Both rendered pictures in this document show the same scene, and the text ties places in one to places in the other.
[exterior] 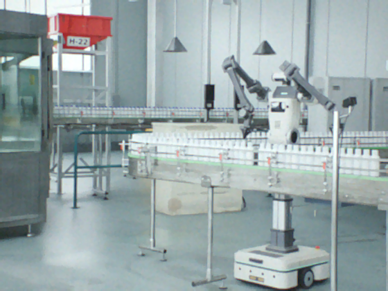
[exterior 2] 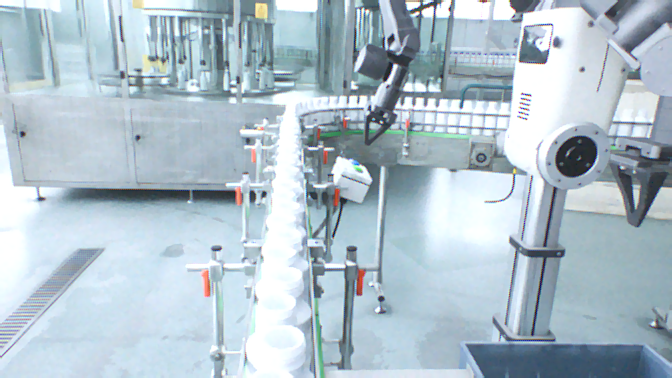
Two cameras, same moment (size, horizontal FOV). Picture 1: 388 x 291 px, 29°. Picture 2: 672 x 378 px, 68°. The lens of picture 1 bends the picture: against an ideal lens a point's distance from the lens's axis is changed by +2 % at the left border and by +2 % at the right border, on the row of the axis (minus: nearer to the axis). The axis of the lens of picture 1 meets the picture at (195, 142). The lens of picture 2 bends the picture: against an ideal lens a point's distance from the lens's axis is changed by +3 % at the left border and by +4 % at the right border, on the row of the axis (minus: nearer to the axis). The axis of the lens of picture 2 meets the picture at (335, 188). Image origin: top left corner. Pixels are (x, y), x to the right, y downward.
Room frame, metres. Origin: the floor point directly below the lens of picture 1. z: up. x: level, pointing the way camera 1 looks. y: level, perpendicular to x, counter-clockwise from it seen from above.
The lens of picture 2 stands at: (4.74, -1.10, 1.41)
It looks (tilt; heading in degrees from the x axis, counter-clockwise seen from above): 16 degrees down; 41
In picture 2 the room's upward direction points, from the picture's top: 2 degrees clockwise
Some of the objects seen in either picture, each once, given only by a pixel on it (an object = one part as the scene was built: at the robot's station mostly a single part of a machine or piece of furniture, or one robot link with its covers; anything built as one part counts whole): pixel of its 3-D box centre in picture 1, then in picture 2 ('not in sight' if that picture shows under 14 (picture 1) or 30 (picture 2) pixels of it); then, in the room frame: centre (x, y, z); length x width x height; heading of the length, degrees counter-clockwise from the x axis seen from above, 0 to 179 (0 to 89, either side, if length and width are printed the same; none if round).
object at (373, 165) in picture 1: (374, 163); not in sight; (4.70, -1.13, 1.08); 0.06 x 0.06 x 0.17
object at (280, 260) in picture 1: (280, 253); not in sight; (5.99, -0.71, 0.24); 0.68 x 0.53 x 0.41; 136
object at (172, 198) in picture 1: (197, 166); (613, 145); (9.96, -0.02, 0.59); 1.10 x 0.62 x 1.18; 118
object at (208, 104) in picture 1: (208, 97); not in sight; (11.76, -0.19, 1.55); 0.17 x 0.15 x 0.42; 118
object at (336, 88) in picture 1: (337, 136); not in sight; (11.59, -2.21, 0.96); 0.82 x 0.50 x 1.91; 118
